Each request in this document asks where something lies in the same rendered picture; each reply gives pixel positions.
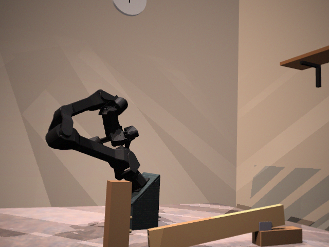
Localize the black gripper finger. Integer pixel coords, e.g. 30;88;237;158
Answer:
124;138;135;149

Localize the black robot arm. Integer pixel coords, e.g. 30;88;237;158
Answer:
45;90;150;192

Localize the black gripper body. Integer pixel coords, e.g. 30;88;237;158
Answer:
90;121;139;144

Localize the long brown wooden rail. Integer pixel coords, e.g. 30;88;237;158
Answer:
147;204;285;247

